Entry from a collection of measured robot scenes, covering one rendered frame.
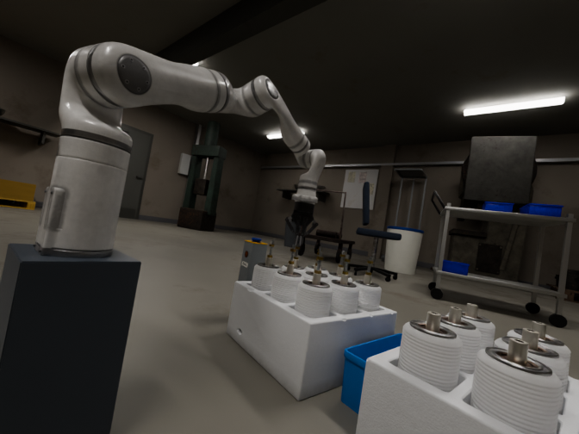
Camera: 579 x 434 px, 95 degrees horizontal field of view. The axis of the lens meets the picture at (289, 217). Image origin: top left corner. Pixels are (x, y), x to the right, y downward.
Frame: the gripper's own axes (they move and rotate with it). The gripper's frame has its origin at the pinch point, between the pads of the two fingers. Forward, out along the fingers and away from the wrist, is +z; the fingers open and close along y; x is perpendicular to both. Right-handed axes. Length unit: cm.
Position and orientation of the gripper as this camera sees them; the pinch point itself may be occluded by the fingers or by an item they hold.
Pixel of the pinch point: (298, 240)
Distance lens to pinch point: 99.4
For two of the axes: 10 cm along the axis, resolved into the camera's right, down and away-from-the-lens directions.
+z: -1.6, 9.9, -0.4
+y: -9.8, -1.6, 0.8
